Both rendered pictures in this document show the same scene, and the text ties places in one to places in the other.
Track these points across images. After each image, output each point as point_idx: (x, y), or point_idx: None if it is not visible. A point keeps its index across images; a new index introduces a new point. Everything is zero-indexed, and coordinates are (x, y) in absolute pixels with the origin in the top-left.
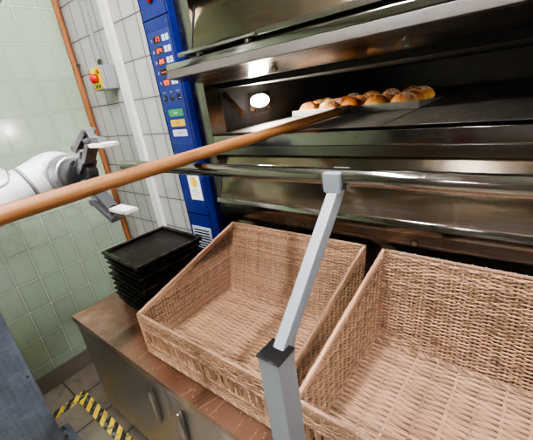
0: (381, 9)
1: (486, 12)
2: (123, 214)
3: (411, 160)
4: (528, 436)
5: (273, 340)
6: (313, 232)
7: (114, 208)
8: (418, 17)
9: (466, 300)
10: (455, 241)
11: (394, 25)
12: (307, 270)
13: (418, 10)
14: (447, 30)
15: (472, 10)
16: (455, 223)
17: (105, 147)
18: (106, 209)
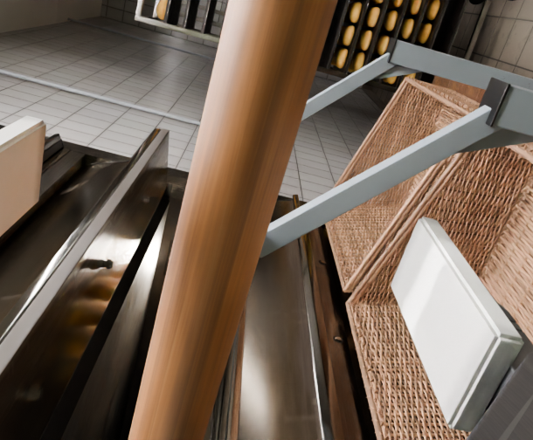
0: None
1: (66, 288)
2: (440, 227)
3: None
4: (523, 306)
5: (489, 121)
6: (322, 201)
7: (465, 318)
8: (31, 315)
9: (422, 406)
10: (343, 434)
11: (22, 334)
12: (374, 168)
13: (22, 315)
14: (51, 357)
15: (60, 284)
16: (314, 417)
17: (45, 124)
18: None
